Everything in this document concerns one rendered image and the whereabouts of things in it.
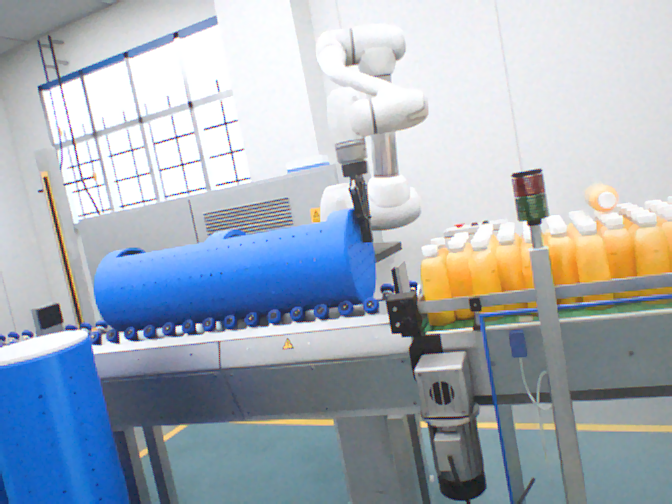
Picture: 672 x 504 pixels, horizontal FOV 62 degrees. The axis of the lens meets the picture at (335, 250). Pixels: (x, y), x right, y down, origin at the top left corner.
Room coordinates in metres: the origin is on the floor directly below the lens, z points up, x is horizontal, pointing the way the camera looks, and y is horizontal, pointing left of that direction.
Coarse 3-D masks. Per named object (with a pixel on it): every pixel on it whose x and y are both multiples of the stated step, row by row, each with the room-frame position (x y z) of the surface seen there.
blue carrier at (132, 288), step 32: (320, 224) 1.59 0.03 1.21; (352, 224) 1.62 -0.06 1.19; (128, 256) 1.82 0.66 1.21; (160, 256) 1.76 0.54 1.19; (192, 256) 1.70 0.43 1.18; (224, 256) 1.66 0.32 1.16; (256, 256) 1.61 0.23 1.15; (288, 256) 1.58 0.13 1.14; (320, 256) 1.54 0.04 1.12; (352, 256) 1.55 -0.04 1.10; (96, 288) 1.80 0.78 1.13; (128, 288) 1.76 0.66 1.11; (160, 288) 1.72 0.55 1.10; (192, 288) 1.68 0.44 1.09; (224, 288) 1.64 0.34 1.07; (256, 288) 1.61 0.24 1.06; (288, 288) 1.58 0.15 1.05; (320, 288) 1.56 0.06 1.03; (352, 288) 1.53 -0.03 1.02; (128, 320) 1.80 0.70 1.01; (160, 320) 1.77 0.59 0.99; (192, 320) 1.75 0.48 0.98
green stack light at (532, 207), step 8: (520, 200) 1.13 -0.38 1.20; (528, 200) 1.11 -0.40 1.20; (536, 200) 1.11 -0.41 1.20; (544, 200) 1.12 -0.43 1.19; (520, 208) 1.13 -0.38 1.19; (528, 208) 1.12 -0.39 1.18; (536, 208) 1.11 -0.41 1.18; (544, 208) 1.12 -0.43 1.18; (520, 216) 1.13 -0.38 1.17; (528, 216) 1.12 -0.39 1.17; (536, 216) 1.11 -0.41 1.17; (544, 216) 1.11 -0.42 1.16
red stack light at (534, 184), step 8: (528, 176) 1.11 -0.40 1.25; (536, 176) 1.11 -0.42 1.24; (544, 176) 1.13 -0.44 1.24; (512, 184) 1.14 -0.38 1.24; (520, 184) 1.12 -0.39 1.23; (528, 184) 1.11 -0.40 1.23; (536, 184) 1.11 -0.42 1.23; (544, 184) 1.12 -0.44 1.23; (520, 192) 1.12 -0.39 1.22; (528, 192) 1.11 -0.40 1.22; (536, 192) 1.11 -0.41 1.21; (544, 192) 1.12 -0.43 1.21
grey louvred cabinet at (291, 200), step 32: (224, 192) 3.56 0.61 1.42; (256, 192) 3.45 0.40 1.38; (288, 192) 3.35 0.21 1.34; (320, 192) 3.25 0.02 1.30; (96, 224) 4.09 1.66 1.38; (128, 224) 3.95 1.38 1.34; (160, 224) 3.82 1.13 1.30; (192, 224) 3.70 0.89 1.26; (224, 224) 3.57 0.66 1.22; (256, 224) 3.46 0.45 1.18; (288, 224) 3.36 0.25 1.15; (96, 256) 4.12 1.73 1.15
